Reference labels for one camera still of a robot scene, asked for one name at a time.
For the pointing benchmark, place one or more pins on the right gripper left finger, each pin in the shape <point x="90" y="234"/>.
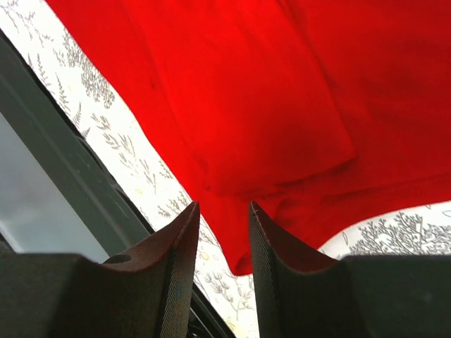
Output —
<point x="144" y="291"/>

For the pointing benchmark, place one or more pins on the floral table mat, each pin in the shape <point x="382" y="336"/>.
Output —
<point x="103" y="119"/>

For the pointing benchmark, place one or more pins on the red t shirt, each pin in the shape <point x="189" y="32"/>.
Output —
<point x="325" y="113"/>

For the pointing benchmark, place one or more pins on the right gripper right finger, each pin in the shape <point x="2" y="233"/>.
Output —
<point x="301" y="292"/>

